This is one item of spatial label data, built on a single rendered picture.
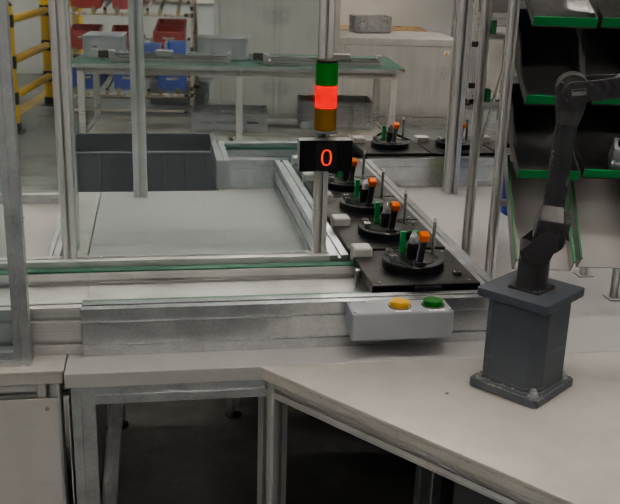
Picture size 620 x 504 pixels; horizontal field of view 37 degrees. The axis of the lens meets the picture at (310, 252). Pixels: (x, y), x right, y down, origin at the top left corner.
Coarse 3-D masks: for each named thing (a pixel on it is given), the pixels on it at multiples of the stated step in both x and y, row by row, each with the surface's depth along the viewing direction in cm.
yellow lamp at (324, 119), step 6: (318, 108) 206; (336, 108) 207; (318, 114) 205; (324, 114) 205; (330, 114) 205; (336, 114) 207; (318, 120) 206; (324, 120) 205; (330, 120) 205; (318, 126) 206; (324, 126) 205; (330, 126) 206
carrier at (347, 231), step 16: (384, 208) 230; (336, 224) 238; (352, 224) 240; (368, 224) 229; (384, 224) 231; (400, 224) 234; (416, 224) 242; (352, 240) 227; (368, 240) 227; (384, 240) 226
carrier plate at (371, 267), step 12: (372, 252) 218; (384, 252) 218; (444, 252) 220; (360, 264) 209; (372, 264) 210; (444, 264) 211; (456, 264) 211; (372, 276) 202; (384, 276) 202; (396, 276) 202; (408, 276) 202; (432, 276) 203; (444, 276) 203; (456, 276) 203; (468, 276) 204; (372, 288) 196; (384, 288) 197; (396, 288) 197; (408, 288) 198; (444, 288) 199; (456, 288) 199; (468, 288) 200
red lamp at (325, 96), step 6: (318, 90) 204; (324, 90) 203; (330, 90) 203; (336, 90) 204; (318, 96) 204; (324, 96) 203; (330, 96) 204; (336, 96) 205; (318, 102) 204; (324, 102) 204; (330, 102) 204; (336, 102) 205; (324, 108) 204; (330, 108) 204
